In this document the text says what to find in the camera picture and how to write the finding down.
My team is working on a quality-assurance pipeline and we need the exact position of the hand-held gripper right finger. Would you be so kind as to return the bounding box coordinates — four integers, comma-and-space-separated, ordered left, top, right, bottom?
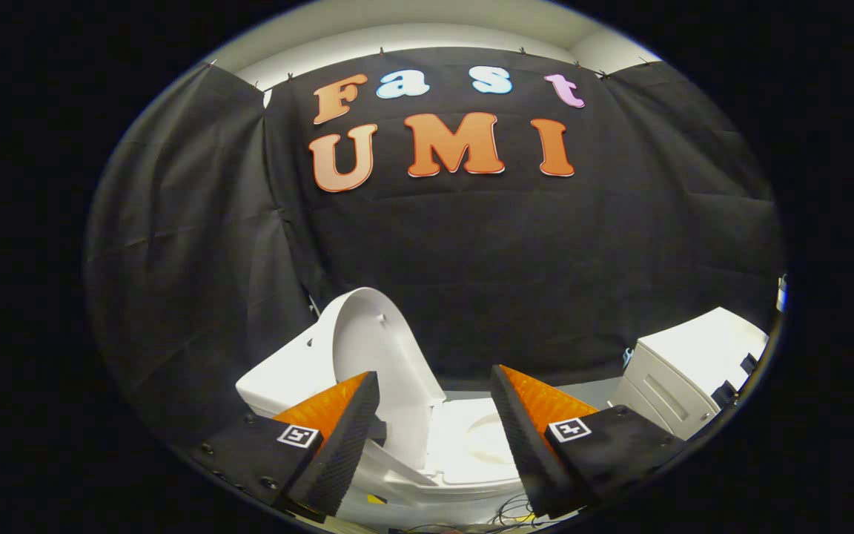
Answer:
489, 364, 686, 519

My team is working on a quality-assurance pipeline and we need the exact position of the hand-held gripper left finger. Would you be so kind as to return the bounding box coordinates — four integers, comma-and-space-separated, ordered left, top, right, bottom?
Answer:
190, 372, 383, 518

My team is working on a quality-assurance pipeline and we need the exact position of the white toilet lid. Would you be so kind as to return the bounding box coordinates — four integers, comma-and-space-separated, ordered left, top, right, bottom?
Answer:
331, 287, 447, 472

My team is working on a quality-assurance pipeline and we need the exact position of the white toilet seat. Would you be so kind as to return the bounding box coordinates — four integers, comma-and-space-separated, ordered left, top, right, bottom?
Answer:
423, 398, 529, 487

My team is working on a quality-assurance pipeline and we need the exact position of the white toilet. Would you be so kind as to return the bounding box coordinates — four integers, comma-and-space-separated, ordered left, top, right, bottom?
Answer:
235, 319, 543, 532

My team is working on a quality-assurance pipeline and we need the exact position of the black backdrop cloth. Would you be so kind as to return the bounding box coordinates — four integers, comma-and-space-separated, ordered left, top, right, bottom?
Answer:
85, 46, 786, 461

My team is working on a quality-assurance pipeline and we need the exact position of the white drawer cabinet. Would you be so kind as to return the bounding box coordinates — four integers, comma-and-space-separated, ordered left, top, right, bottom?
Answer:
608, 306, 769, 443

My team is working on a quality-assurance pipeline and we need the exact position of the tangle of black cables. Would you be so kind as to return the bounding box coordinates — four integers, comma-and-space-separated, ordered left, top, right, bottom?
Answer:
405, 495, 548, 534

